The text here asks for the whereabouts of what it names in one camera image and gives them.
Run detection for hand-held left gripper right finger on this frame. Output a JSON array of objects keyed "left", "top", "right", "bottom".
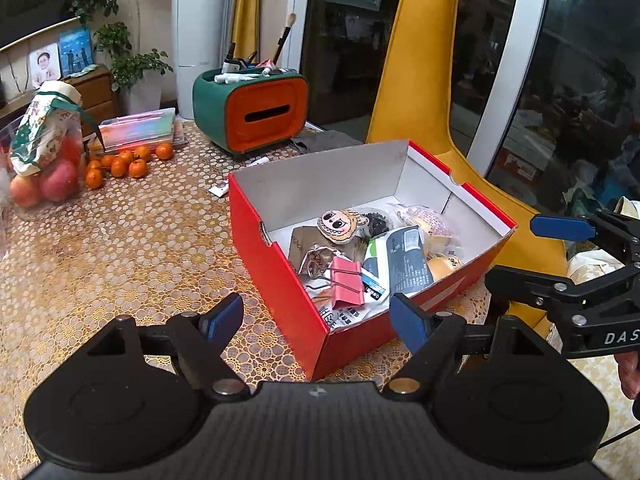
[{"left": 382, "top": 293, "right": 551, "bottom": 402}]

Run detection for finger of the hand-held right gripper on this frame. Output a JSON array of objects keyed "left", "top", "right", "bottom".
[
  {"left": 485, "top": 265, "right": 592, "bottom": 320},
  {"left": 530, "top": 208, "right": 640, "bottom": 267}
]

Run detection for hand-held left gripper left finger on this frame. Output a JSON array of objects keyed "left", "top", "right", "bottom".
[{"left": 87, "top": 292, "right": 251, "bottom": 402}]

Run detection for small blue white sachet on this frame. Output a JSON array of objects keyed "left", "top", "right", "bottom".
[{"left": 357, "top": 267, "right": 390, "bottom": 302}]

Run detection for white printed paper packet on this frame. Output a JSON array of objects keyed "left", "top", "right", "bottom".
[{"left": 312, "top": 300, "right": 382, "bottom": 333}]

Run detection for red cardboard box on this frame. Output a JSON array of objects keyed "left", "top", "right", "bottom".
[{"left": 227, "top": 140, "right": 517, "bottom": 382}]

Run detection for large white plastic packet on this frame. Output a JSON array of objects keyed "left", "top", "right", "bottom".
[{"left": 362, "top": 225, "right": 435, "bottom": 295}]

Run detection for yellow pig toy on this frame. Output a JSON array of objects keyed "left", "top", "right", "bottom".
[{"left": 425, "top": 254, "right": 463, "bottom": 282}]

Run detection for pink binder clip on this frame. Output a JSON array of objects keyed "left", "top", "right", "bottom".
[{"left": 305, "top": 255, "right": 368, "bottom": 310}]

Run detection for clear snack packet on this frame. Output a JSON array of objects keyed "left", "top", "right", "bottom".
[{"left": 390, "top": 202, "right": 463, "bottom": 261}]

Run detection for bag of black screws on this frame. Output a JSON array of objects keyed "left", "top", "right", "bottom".
[{"left": 360, "top": 210, "right": 393, "bottom": 238}]

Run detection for silver foil packet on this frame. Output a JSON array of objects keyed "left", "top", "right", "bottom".
[{"left": 289, "top": 226, "right": 371, "bottom": 281}]

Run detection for orange striped plush charm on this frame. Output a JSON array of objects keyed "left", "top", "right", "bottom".
[{"left": 317, "top": 210, "right": 368, "bottom": 247}]

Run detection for gold lace covered desktop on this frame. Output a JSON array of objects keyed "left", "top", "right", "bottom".
[{"left": 0, "top": 120, "right": 640, "bottom": 480}]

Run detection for person's right hand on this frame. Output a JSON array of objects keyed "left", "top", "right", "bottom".
[{"left": 619, "top": 352, "right": 640, "bottom": 401}]

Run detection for cream patterned cloth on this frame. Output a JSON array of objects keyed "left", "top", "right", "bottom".
[{"left": 565, "top": 195, "right": 640, "bottom": 281}]

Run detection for glass sliding door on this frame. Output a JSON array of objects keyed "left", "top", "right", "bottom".
[{"left": 300, "top": 0, "right": 640, "bottom": 221}]

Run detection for pile of tangerines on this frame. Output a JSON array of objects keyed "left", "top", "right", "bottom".
[{"left": 84, "top": 142, "right": 174, "bottom": 190}]

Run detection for grey cloth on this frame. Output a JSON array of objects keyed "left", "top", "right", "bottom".
[{"left": 290, "top": 130, "right": 368, "bottom": 153}]

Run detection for pastel storage case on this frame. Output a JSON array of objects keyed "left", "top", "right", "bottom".
[{"left": 97, "top": 107, "right": 177, "bottom": 152}]

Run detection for green orange tissue box organizer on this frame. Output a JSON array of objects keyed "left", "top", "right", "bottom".
[{"left": 192, "top": 67, "right": 311, "bottom": 156}]

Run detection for red apple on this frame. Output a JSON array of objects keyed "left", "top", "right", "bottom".
[
  {"left": 40, "top": 159, "right": 81, "bottom": 202},
  {"left": 10, "top": 175, "right": 43, "bottom": 208}
]

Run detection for clear fruit bowl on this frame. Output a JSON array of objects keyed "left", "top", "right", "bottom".
[{"left": 0, "top": 110, "right": 88, "bottom": 211}]

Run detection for yellow giraffe toy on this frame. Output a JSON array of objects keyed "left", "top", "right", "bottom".
[{"left": 365, "top": 0, "right": 571, "bottom": 341}]

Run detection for white tube in organizer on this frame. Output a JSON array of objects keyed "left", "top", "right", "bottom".
[{"left": 215, "top": 72, "right": 263, "bottom": 85}]

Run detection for wooden television cabinet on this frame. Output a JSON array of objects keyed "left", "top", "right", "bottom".
[{"left": 0, "top": 65, "right": 118, "bottom": 136}]

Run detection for green white printed bag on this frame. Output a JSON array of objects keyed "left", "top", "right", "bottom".
[{"left": 10, "top": 80, "right": 83, "bottom": 177}]

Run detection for green potted tree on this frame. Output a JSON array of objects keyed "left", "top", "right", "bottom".
[{"left": 65, "top": 0, "right": 173, "bottom": 116}]

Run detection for white standing air conditioner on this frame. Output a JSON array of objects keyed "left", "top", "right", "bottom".
[{"left": 171, "top": 0, "right": 236, "bottom": 121}]

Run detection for makeup brush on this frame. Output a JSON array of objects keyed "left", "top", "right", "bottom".
[{"left": 272, "top": 12, "right": 297, "bottom": 63}]

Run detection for blue picture card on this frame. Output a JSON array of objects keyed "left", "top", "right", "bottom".
[{"left": 59, "top": 27, "right": 95, "bottom": 78}]

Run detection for yellow curtain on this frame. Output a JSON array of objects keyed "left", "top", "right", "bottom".
[{"left": 232, "top": 0, "right": 263, "bottom": 58}]

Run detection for black television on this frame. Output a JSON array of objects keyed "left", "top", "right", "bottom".
[{"left": 0, "top": 0, "right": 83, "bottom": 51}]

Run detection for child photo frame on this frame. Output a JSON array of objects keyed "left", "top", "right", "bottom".
[{"left": 27, "top": 47, "right": 63, "bottom": 90}]

